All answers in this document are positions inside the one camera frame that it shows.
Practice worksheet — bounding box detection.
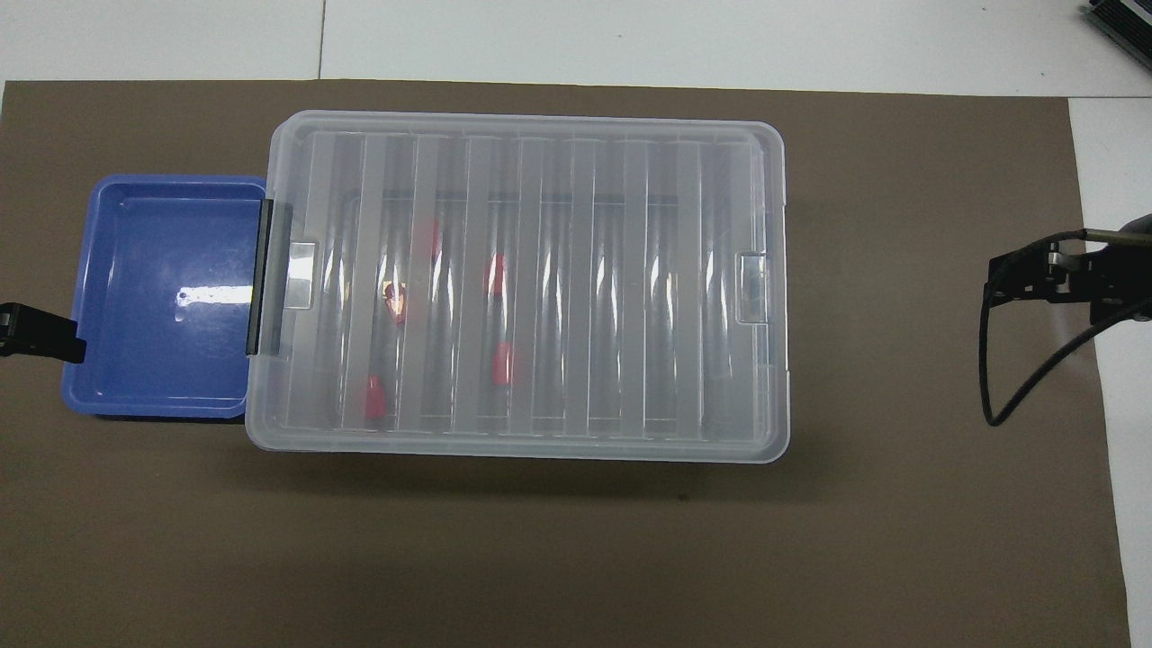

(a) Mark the brown table mat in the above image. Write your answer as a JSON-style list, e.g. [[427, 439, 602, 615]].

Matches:
[[0, 79, 1133, 648]]

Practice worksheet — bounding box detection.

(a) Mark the black finned device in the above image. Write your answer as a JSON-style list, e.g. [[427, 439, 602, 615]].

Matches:
[[1080, 0, 1152, 73]]

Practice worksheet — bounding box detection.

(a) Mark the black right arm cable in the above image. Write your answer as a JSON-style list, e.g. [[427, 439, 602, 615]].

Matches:
[[978, 229, 1152, 428]]

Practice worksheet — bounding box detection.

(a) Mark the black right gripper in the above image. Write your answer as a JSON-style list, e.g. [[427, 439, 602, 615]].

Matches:
[[988, 243, 1152, 325]]

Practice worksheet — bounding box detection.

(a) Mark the blue plastic tray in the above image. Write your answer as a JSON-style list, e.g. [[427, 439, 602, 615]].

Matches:
[[60, 174, 271, 421]]

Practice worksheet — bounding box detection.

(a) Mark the clear plastic box lid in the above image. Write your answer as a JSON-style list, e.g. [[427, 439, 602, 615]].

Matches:
[[243, 110, 792, 464]]

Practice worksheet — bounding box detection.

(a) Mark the clear plastic storage box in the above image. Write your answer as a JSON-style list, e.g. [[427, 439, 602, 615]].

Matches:
[[247, 112, 789, 462]]

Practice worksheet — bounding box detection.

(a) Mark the dark grey box latch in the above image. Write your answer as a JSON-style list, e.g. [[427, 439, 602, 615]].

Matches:
[[245, 199, 294, 357]]

